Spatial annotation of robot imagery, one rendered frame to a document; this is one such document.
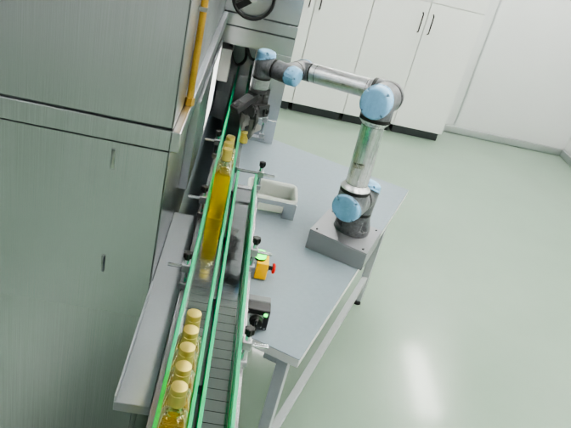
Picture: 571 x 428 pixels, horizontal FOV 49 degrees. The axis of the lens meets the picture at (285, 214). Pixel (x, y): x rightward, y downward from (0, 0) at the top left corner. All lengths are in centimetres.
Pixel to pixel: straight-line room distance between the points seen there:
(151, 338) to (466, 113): 568
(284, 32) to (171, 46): 168
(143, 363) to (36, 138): 66
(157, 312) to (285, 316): 50
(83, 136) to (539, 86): 595
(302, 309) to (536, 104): 538
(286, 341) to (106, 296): 59
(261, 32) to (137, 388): 210
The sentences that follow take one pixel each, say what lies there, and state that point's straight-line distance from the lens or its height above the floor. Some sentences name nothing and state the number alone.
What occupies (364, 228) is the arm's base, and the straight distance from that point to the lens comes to 259.
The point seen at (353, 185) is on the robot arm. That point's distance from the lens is 238.
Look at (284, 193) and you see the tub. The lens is 286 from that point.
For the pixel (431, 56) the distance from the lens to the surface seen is 631.
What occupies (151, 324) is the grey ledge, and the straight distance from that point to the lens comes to 184.
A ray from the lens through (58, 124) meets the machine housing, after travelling 179.
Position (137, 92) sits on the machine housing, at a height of 148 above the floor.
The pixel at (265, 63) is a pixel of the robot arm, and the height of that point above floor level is 141.
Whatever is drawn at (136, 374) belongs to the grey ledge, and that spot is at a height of 88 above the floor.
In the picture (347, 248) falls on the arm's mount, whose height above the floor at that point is 82.
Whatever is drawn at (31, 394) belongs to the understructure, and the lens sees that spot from 239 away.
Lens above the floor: 206
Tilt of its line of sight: 28 degrees down
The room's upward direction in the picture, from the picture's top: 14 degrees clockwise
